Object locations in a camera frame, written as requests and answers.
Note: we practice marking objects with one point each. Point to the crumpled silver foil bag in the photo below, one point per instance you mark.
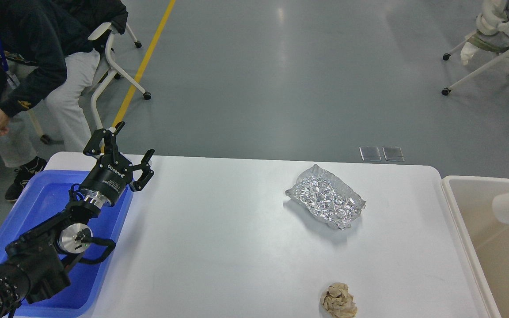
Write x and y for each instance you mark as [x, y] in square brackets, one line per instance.
[327, 197]

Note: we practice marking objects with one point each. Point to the right metal floor plate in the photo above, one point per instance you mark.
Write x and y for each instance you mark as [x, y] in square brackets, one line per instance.
[393, 154]

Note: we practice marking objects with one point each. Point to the person in dark hoodie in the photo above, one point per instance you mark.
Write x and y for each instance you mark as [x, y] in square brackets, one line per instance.
[45, 56]

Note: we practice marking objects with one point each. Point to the beige plastic bin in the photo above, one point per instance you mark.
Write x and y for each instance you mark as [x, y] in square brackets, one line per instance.
[484, 237]

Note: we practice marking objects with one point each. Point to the crumpled brown paper ball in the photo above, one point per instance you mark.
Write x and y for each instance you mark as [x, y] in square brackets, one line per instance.
[338, 302]

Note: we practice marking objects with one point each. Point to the metal floor plate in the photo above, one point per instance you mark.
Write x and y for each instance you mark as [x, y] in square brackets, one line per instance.
[370, 153]
[393, 154]

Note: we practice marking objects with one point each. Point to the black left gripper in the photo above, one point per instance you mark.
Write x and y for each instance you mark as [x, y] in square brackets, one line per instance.
[111, 175]

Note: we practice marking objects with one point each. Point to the left metal floor plate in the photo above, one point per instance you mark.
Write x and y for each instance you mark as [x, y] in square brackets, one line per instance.
[370, 153]

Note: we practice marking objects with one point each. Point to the white chair at right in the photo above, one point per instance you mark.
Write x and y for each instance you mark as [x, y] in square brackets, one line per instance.
[491, 34]

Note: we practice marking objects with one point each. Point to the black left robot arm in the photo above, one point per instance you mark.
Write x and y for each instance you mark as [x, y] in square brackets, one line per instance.
[39, 261]

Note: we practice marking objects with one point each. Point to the white office chair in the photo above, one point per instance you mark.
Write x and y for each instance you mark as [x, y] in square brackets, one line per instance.
[107, 69]

